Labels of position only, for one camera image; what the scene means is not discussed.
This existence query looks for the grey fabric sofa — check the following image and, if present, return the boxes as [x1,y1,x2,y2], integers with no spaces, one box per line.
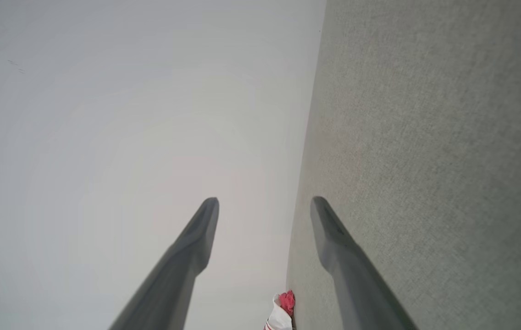
[286,0,521,330]

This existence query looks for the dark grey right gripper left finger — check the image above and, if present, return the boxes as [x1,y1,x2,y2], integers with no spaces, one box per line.
[109,197,220,330]

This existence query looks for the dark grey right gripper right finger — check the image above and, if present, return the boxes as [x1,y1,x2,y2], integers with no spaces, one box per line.
[311,196,419,330]

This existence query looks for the red white lettered jersey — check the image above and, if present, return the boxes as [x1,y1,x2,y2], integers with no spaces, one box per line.
[264,290,296,330]

